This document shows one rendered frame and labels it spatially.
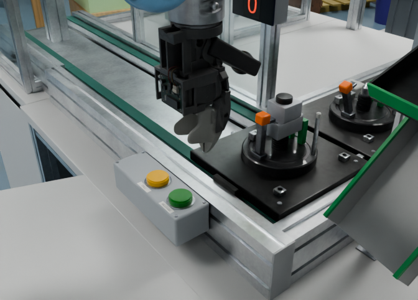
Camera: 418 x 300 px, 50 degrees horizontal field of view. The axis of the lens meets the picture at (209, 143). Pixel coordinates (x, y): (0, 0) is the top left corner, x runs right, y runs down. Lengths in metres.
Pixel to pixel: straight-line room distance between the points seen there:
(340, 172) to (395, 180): 0.18
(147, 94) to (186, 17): 0.66
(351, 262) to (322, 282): 0.07
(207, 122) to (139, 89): 0.61
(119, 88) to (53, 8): 0.49
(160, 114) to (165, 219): 0.42
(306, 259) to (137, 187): 0.31
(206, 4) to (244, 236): 0.35
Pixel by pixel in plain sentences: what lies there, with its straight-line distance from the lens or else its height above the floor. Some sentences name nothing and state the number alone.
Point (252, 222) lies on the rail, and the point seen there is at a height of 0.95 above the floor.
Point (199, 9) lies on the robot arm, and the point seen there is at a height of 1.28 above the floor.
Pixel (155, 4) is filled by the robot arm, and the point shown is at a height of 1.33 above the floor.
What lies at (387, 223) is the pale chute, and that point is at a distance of 0.67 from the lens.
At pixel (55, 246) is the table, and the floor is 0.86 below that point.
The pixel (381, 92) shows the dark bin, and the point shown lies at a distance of 0.58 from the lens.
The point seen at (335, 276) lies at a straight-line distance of 0.80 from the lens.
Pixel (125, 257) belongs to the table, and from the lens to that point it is 0.82.
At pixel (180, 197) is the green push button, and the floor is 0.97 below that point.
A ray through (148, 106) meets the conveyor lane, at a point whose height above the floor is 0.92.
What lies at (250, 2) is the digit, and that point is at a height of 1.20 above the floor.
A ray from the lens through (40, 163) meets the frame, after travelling 1.43.
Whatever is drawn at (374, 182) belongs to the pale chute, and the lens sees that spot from 0.70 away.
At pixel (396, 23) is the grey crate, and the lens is 2.84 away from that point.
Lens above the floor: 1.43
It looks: 31 degrees down
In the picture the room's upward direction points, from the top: straight up
